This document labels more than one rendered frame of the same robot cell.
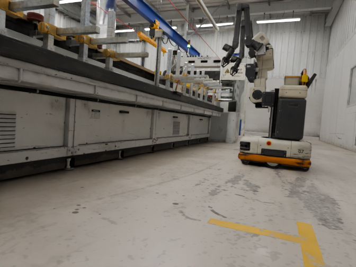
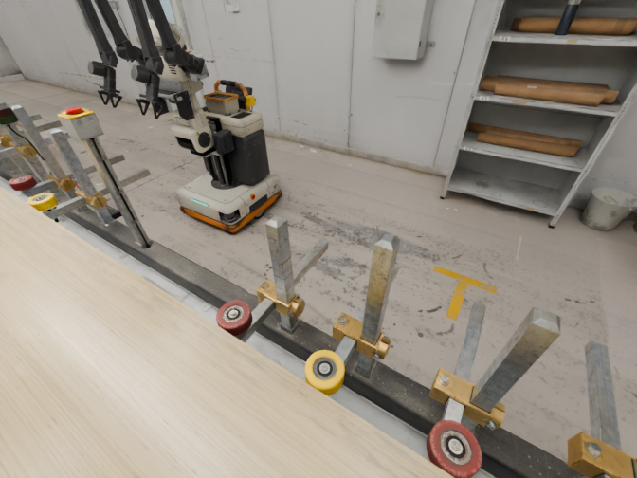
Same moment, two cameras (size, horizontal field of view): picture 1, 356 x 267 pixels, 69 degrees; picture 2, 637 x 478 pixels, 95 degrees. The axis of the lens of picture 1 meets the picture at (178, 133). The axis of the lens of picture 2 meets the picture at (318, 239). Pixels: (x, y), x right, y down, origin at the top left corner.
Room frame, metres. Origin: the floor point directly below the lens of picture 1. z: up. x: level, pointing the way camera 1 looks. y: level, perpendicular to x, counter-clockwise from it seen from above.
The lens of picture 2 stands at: (1.60, 0.99, 1.48)
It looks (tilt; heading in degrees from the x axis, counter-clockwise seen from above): 40 degrees down; 282
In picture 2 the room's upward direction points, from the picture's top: 1 degrees counter-clockwise
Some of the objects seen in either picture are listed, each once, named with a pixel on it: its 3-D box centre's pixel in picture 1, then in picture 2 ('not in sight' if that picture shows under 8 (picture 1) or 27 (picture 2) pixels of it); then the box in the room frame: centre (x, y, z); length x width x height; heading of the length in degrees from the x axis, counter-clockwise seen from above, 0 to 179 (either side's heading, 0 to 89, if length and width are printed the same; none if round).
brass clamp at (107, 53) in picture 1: (111, 54); (281, 299); (1.82, 0.50, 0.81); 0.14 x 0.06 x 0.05; 159
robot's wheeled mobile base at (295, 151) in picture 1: (273, 149); (231, 193); (2.79, -1.04, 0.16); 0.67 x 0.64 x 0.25; 70
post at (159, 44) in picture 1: (157, 62); (120, 197); (2.48, 0.24, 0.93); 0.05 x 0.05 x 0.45; 69
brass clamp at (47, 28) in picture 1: (52, 31); (465, 398); (1.35, 0.68, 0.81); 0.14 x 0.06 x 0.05; 159
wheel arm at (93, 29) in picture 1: (63, 32); (462, 374); (1.35, 0.62, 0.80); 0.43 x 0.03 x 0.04; 69
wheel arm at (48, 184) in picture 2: (185, 81); (78, 174); (2.97, -0.04, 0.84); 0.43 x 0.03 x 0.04; 69
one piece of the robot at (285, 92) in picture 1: (286, 109); (227, 141); (2.76, -1.12, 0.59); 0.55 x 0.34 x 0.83; 160
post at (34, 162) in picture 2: (184, 82); (37, 166); (3.19, -0.04, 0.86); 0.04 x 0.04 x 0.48; 69
